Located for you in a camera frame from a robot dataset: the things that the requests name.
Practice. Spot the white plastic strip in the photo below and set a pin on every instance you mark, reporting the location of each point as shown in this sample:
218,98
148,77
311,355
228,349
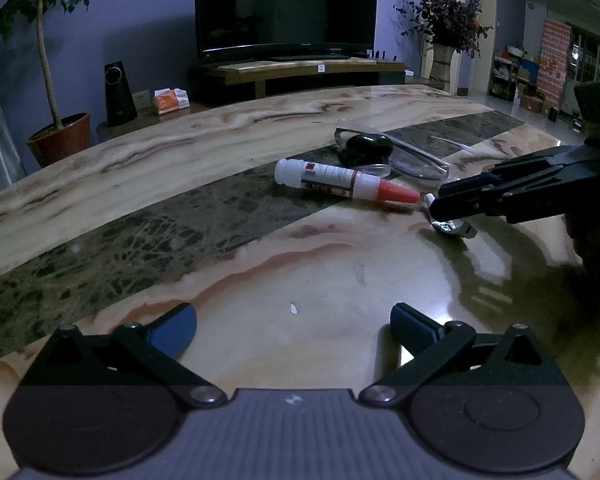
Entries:
452,144

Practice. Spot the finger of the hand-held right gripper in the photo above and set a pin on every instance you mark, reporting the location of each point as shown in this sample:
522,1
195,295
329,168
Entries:
530,165
530,205

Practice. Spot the red patterned wall hanging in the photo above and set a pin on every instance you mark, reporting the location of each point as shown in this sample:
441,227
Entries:
555,60

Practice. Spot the flat screen television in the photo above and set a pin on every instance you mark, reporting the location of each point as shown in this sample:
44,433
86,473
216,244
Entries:
285,5

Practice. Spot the cluttered storage shelf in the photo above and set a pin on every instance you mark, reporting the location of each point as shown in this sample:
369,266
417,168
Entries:
515,77

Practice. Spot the wooden television stand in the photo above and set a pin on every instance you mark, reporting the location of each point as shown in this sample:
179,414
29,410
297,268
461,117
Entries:
290,75

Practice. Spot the low wooden cabinet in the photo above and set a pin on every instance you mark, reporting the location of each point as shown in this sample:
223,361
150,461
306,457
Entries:
145,120

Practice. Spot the orange tissue pack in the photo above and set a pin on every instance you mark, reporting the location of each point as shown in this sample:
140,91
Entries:
170,101

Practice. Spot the wall socket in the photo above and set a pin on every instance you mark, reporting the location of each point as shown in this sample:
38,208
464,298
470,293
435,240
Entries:
141,100

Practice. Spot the black oval case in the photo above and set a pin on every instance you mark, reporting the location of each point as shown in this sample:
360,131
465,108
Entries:
365,147

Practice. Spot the terracotta plant pot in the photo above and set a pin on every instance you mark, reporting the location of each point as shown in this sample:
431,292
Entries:
60,142

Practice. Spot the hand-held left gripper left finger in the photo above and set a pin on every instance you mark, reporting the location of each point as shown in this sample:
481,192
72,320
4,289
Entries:
172,327

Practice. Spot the black speaker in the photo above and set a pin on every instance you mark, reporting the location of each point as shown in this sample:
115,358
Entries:
120,95

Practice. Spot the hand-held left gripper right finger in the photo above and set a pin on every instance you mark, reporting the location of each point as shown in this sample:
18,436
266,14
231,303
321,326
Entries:
412,327

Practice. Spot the white red glue tube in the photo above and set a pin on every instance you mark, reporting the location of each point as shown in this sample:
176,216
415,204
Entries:
330,177

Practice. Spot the pale stone vase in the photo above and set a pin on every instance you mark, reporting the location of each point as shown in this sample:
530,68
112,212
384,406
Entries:
442,67

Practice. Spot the dried flower arrangement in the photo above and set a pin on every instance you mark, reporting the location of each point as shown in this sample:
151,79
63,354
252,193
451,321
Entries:
445,15

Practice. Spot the small metal tube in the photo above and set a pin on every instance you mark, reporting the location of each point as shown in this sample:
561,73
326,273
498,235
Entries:
450,227

